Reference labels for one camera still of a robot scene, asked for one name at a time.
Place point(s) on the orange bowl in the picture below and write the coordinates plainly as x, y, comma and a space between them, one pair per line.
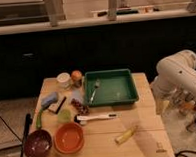
68, 138

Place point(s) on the dark purple bowl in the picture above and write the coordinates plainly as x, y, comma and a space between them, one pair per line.
38, 144

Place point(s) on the black stick tool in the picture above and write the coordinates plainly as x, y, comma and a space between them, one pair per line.
59, 107

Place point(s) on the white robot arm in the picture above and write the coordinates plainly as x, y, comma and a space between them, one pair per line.
177, 71

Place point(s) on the white cup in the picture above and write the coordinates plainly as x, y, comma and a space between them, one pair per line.
64, 80

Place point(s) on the green plastic tray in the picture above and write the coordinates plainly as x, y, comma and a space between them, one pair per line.
116, 88

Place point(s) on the yellow banana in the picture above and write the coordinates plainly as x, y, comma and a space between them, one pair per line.
126, 134

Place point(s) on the orange lidded jar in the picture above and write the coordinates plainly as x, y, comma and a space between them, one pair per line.
76, 76

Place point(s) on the bunch of dark grapes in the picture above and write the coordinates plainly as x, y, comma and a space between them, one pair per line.
81, 109

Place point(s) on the green vegetable peeler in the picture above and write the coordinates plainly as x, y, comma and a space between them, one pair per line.
39, 119

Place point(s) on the metal fork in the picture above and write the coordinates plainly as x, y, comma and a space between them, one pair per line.
96, 86

